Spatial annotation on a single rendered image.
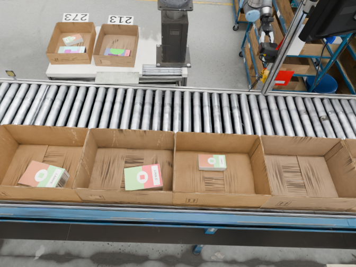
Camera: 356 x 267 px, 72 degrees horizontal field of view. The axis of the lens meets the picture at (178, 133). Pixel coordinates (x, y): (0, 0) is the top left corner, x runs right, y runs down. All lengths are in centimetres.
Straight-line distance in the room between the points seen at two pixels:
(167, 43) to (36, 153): 107
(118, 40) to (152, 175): 131
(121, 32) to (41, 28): 193
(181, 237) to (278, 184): 56
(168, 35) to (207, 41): 178
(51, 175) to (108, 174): 24
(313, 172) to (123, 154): 95
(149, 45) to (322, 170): 149
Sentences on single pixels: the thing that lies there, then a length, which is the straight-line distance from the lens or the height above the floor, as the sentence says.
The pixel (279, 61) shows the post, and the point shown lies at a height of 102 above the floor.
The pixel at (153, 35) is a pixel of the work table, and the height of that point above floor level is 75.
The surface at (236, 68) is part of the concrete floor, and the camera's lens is 315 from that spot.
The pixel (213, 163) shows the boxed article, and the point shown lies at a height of 92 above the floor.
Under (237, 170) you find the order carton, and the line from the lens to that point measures 125.
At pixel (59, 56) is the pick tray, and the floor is 82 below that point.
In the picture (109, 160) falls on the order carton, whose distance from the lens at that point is 125.
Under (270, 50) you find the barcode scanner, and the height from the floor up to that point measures 107.
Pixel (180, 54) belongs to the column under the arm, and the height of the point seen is 83.
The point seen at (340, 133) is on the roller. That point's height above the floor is 75.
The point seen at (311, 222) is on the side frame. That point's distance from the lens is 125.
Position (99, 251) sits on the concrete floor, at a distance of 204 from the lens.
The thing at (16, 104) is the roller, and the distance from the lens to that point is 187.
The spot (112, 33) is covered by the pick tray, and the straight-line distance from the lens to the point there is 220.
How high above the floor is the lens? 196
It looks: 56 degrees down
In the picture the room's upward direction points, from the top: 5 degrees clockwise
